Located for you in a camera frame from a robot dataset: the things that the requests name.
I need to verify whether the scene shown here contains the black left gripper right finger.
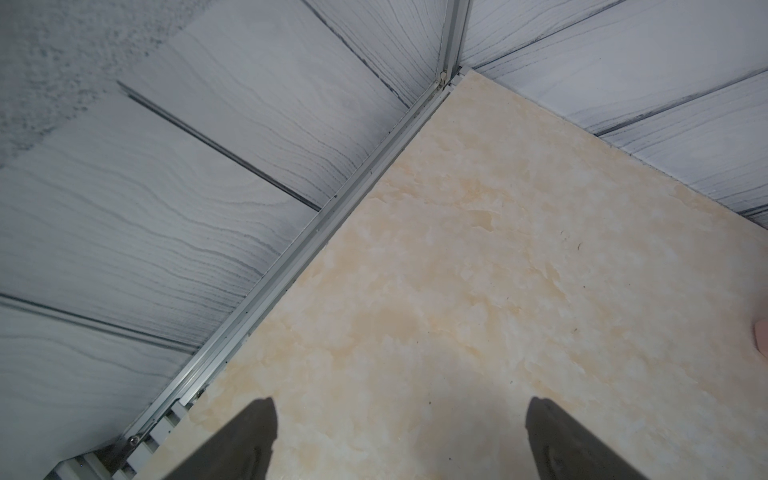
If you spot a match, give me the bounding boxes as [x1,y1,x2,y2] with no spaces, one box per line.
[525,397,646,480]

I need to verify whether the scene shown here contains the left aluminium frame post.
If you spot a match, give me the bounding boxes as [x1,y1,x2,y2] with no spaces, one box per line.
[437,0,472,88]

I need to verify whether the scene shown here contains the pink ceramic mug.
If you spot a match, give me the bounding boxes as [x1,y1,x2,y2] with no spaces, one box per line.
[753,320,768,358]

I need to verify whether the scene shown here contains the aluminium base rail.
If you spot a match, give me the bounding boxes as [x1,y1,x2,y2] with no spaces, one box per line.
[46,401,191,480]

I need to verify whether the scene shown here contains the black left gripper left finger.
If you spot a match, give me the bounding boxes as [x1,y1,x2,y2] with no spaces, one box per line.
[165,397,278,480]

